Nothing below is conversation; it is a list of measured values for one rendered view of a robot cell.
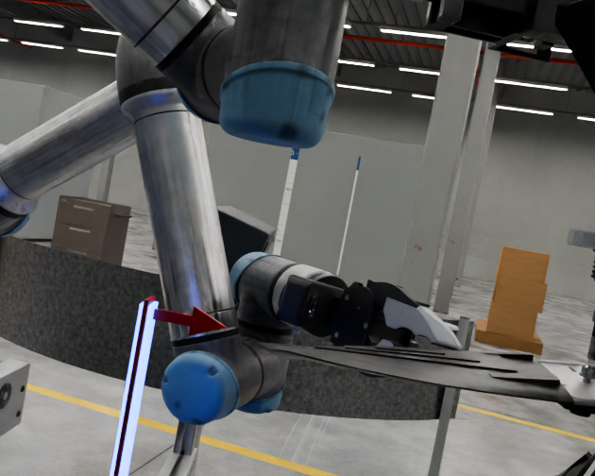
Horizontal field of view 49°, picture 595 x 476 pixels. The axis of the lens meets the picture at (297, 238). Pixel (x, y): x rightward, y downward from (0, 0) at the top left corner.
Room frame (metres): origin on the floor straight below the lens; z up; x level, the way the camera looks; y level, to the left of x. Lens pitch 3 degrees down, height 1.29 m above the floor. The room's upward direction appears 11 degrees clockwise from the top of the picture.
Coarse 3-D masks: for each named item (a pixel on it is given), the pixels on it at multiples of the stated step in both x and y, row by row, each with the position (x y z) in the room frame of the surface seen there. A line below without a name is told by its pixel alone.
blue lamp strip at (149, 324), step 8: (152, 304) 0.51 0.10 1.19; (152, 312) 0.51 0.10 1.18; (152, 320) 0.51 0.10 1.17; (144, 328) 0.50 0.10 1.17; (152, 328) 0.52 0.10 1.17; (144, 336) 0.50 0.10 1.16; (144, 344) 0.50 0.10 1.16; (144, 352) 0.50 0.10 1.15; (144, 360) 0.51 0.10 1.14; (144, 368) 0.52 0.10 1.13; (136, 376) 0.50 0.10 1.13; (144, 376) 0.52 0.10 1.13; (136, 384) 0.50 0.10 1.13; (136, 392) 0.50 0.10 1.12; (136, 400) 0.50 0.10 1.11; (136, 408) 0.51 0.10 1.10; (136, 416) 0.52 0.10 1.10; (128, 424) 0.50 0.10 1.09; (136, 424) 0.52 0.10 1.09; (128, 432) 0.50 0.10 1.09; (128, 440) 0.50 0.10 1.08; (128, 448) 0.51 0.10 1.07; (128, 456) 0.51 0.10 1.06; (128, 464) 0.52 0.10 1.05; (120, 472) 0.50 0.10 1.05
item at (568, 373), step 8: (544, 360) 0.55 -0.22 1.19; (552, 368) 0.54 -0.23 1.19; (560, 368) 0.54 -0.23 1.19; (568, 368) 0.54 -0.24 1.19; (576, 368) 0.54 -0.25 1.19; (560, 376) 0.52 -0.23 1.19; (568, 376) 0.52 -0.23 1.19; (576, 376) 0.52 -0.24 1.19; (568, 384) 0.50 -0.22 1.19; (576, 384) 0.50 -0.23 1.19; (584, 384) 0.50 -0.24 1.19; (592, 384) 0.51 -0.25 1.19; (576, 392) 0.48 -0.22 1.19; (584, 392) 0.49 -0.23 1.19; (592, 392) 0.49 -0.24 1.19; (576, 400) 0.47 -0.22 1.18; (584, 400) 0.47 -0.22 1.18; (592, 400) 0.47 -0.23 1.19
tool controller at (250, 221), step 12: (228, 216) 1.08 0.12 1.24; (240, 216) 1.15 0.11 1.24; (252, 216) 1.34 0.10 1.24; (228, 228) 1.08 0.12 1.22; (240, 228) 1.08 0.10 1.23; (252, 228) 1.08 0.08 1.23; (264, 228) 1.16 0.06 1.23; (228, 240) 1.08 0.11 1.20; (240, 240) 1.08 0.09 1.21; (252, 240) 1.08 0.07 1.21; (264, 240) 1.08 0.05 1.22; (228, 252) 1.08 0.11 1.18; (240, 252) 1.08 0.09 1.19; (264, 252) 1.15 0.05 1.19; (228, 264) 1.08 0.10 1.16
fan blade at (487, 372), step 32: (288, 352) 0.41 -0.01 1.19; (320, 352) 0.46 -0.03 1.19; (352, 352) 0.50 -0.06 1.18; (384, 352) 0.51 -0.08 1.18; (416, 352) 0.52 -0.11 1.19; (448, 352) 0.53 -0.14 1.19; (480, 352) 0.55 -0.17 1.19; (512, 352) 0.55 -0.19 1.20; (448, 384) 0.44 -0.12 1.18; (480, 384) 0.45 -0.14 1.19; (512, 384) 0.47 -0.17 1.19; (544, 384) 0.48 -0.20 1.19
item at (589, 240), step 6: (570, 234) 0.51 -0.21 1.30; (576, 234) 0.51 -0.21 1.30; (582, 234) 0.50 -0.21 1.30; (588, 234) 0.49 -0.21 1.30; (594, 234) 0.49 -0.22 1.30; (570, 240) 0.51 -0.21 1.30; (576, 240) 0.50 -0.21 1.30; (582, 240) 0.50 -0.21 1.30; (588, 240) 0.49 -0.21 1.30; (594, 240) 0.49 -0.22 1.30; (582, 246) 0.51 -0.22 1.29; (588, 246) 0.49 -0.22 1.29; (594, 246) 0.49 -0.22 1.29
